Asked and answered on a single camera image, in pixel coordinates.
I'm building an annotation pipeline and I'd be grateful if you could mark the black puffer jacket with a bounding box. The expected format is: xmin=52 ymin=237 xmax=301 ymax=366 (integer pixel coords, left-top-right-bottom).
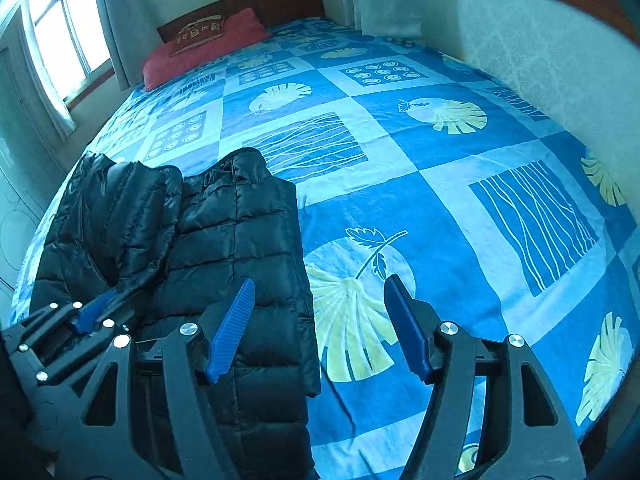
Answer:
xmin=29 ymin=148 xmax=320 ymax=479

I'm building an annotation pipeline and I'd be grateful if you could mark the white wardrobe with circles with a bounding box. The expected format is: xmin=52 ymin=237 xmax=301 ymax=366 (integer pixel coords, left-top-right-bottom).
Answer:
xmin=1 ymin=49 xmax=63 ymax=325

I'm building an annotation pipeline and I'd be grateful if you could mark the blue patterned bedspread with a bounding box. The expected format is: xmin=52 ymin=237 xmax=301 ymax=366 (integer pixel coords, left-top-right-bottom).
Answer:
xmin=1 ymin=18 xmax=639 ymax=479

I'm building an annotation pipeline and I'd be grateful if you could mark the small embroidered cushion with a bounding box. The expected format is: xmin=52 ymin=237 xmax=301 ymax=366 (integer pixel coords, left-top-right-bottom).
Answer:
xmin=169 ymin=14 xmax=226 ymax=56

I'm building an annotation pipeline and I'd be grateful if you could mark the red pillow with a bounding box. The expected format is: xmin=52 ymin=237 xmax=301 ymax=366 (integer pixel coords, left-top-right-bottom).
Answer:
xmin=142 ymin=8 xmax=271 ymax=91

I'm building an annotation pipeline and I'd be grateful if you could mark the left side window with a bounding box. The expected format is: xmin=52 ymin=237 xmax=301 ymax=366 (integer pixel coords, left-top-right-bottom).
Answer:
xmin=23 ymin=0 xmax=114 ymax=108

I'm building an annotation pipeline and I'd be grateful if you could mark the grey curtain by headboard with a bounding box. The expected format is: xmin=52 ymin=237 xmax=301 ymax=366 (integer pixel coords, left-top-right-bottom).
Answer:
xmin=96 ymin=0 xmax=160 ymax=90

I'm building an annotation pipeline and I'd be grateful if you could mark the dark wooden headboard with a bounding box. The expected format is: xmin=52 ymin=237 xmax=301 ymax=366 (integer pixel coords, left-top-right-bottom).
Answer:
xmin=156 ymin=0 xmax=328 ymax=46

